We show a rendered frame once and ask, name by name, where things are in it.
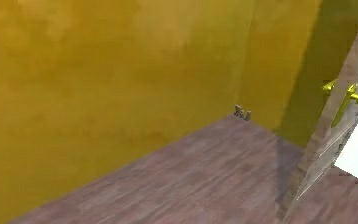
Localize grey bone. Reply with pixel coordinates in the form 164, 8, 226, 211
232, 104, 253, 122

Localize brown wooden room door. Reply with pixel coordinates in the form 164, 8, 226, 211
275, 7, 358, 224

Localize yellow lever door handle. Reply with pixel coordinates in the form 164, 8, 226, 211
330, 83, 358, 129
321, 79, 337, 96

